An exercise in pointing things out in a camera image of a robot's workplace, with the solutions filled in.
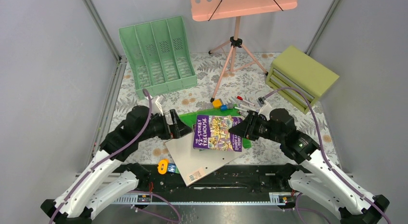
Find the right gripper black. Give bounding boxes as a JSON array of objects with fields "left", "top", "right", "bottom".
[{"left": 229, "top": 110, "right": 284, "bottom": 143}]

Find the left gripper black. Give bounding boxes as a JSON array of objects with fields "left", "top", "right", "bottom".
[{"left": 138, "top": 109, "right": 193, "bottom": 142}]

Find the green plastic folder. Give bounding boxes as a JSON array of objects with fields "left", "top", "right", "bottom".
[{"left": 180, "top": 109, "right": 252, "bottom": 149}]

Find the purple Treehouse book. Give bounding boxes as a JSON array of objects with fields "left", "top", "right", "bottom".
[{"left": 192, "top": 115, "right": 243, "bottom": 152}]

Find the white binder folder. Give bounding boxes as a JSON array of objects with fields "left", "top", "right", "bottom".
[{"left": 166, "top": 132, "right": 246, "bottom": 186}]

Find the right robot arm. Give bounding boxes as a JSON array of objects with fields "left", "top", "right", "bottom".
[{"left": 229, "top": 108, "right": 390, "bottom": 224}]

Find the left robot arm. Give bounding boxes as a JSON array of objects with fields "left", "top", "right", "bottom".
[{"left": 40, "top": 105, "right": 192, "bottom": 224}]

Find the black capped marker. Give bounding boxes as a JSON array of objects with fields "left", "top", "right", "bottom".
[{"left": 234, "top": 106, "right": 248, "bottom": 116}]

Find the blue capped marker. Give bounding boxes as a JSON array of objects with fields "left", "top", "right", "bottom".
[{"left": 235, "top": 104, "right": 255, "bottom": 111}]

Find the blue grey toy piece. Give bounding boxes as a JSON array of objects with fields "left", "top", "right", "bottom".
[{"left": 220, "top": 103, "right": 234, "bottom": 111}]

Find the yellow toy block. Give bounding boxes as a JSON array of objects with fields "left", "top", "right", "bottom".
[{"left": 212, "top": 99, "right": 224, "bottom": 109}]

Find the floral table mat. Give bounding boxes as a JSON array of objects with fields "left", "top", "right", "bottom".
[{"left": 110, "top": 53, "right": 340, "bottom": 165}]

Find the orange blue green block stack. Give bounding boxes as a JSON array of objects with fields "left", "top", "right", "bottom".
[{"left": 157, "top": 159, "right": 179, "bottom": 175}]

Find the yellow-green drawer cabinet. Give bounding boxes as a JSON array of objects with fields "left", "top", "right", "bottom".
[{"left": 266, "top": 46, "right": 339, "bottom": 114}]

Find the green desktop file organizer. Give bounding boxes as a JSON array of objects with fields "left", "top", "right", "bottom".
[{"left": 119, "top": 16, "right": 197, "bottom": 99}]

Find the pink music stand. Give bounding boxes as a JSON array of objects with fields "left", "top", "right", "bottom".
[{"left": 190, "top": 0, "right": 298, "bottom": 103}]

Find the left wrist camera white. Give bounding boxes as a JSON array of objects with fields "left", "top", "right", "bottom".
[{"left": 152, "top": 95, "right": 164, "bottom": 116}]

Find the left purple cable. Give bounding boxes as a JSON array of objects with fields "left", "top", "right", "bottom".
[{"left": 48, "top": 88, "right": 182, "bottom": 224}]

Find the purple cable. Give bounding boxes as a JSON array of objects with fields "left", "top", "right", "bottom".
[
  {"left": 48, "top": 88, "right": 182, "bottom": 224},
  {"left": 261, "top": 86, "right": 393, "bottom": 224}
]

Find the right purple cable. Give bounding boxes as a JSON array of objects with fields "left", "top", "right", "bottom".
[{"left": 261, "top": 86, "right": 393, "bottom": 224}]

